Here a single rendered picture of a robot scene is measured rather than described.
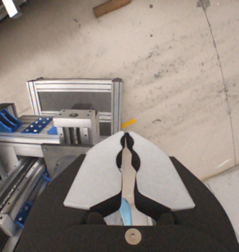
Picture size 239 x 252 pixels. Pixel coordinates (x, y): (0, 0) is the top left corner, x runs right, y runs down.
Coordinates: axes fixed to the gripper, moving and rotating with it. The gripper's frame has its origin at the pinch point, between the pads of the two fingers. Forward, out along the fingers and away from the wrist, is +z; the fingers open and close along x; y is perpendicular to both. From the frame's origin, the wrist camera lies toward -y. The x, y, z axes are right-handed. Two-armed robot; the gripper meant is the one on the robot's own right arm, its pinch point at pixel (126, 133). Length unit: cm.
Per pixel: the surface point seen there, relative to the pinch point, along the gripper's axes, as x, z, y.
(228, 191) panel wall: 147, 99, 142
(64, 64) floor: -56, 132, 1
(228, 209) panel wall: 136, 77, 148
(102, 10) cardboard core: -18, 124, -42
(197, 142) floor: 96, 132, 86
